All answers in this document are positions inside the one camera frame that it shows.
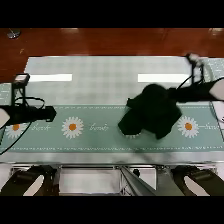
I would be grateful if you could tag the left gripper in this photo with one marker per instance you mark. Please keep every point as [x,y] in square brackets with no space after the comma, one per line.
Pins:
[46,113]

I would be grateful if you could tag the black garment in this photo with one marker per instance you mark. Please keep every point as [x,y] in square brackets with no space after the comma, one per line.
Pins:
[151,110]

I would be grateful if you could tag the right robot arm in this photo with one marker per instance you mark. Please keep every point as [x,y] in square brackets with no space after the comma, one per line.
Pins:
[196,91]

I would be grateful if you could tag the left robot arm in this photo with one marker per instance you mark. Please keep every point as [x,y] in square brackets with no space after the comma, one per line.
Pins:
[16,113]

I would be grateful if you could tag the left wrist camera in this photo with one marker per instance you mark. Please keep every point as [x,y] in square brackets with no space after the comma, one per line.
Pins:
[21,80]

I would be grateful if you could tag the silver frame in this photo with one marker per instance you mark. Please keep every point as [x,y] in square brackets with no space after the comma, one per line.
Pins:
[140,185]

